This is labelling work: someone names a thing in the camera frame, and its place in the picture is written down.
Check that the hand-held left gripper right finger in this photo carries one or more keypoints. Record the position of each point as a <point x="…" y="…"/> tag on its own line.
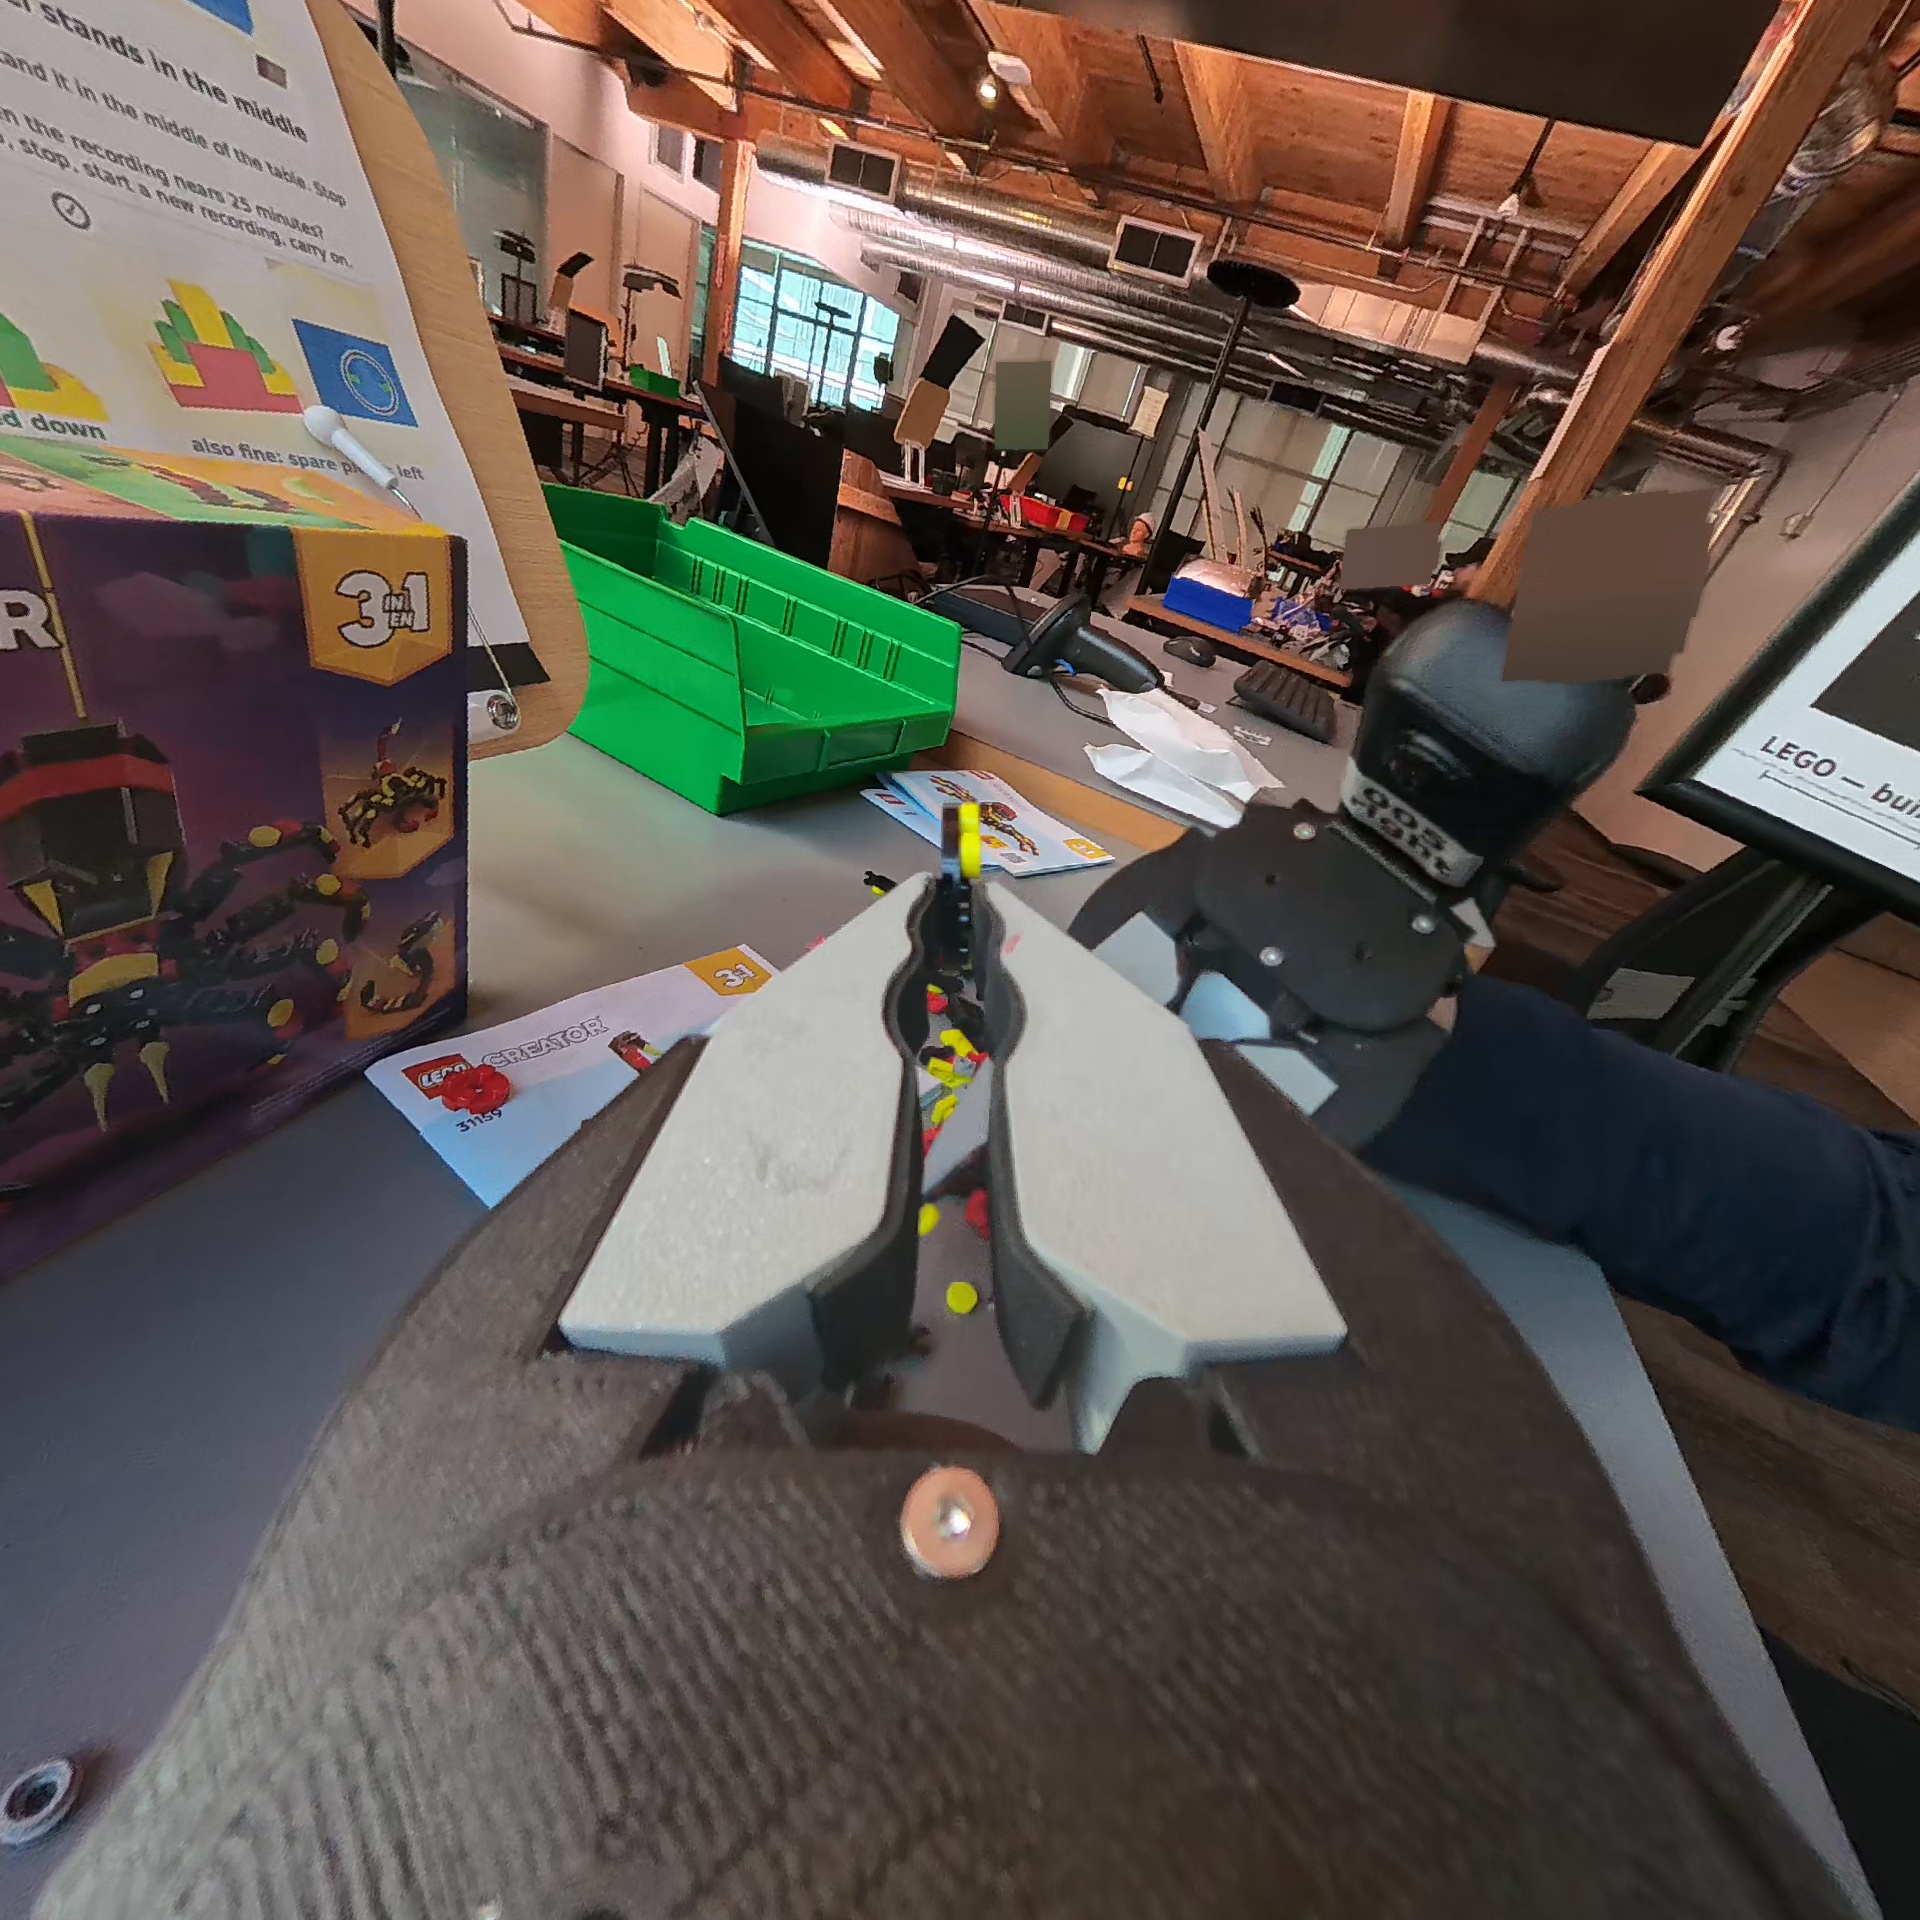
<point x="1154" y="1184"/>

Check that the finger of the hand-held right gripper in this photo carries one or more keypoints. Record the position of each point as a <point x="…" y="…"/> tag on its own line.
<point x="1231" y="1008"/>
<point x="1154" y="952"/>

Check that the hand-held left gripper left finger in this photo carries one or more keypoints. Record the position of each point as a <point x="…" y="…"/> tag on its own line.
<point x="750" y="1171"/>

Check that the black yellow lego leg assembly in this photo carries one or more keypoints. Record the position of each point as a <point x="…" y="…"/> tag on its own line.
<point x="970" y="855"/>

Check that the lego pieces pile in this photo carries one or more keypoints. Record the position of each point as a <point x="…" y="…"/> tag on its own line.
<point x="957" y="1292"/>

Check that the person's right forearm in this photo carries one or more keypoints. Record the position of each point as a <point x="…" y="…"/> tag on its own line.
<point x="1651" y="1184"/>

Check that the red round lego piece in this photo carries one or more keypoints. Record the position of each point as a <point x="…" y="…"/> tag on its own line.
<point x="476" y="1089"/>

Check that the purple cardboard lego box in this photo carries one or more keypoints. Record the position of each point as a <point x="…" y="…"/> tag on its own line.
<point x="225" y="841"/>

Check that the small instruction booklet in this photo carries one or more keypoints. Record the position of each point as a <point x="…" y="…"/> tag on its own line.
<point x="1020" y="841"/>

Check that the white crumpled paper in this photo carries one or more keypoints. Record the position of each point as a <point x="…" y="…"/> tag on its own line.
<point x="1185" y="751"/>

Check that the scorpion cover instruction booklet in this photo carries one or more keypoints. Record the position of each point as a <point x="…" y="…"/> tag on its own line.
<point x="570" y="1050"/>

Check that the black barcode scanner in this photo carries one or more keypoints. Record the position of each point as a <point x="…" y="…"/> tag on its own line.
<point x="1072" y="644"/>

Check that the black sign stand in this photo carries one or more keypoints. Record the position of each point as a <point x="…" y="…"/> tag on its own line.
<point x="1740" y="944"/>

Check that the green plastic bin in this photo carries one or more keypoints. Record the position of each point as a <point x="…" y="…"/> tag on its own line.
<point x="750" y="661"/>

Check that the large framed task sign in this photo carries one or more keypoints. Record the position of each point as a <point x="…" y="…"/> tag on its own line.
<point x="1845" y="721"/>

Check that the black disc-topped pole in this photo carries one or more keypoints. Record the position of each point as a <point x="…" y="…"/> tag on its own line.
<point x="1253" y="283"/>

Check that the metal table grommet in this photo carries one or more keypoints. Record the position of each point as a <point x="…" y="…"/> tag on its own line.
<point x="38" y="1800"/>

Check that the printed instruction sheet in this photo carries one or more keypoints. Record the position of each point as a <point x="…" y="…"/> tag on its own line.
<point x="194" y="225"/>

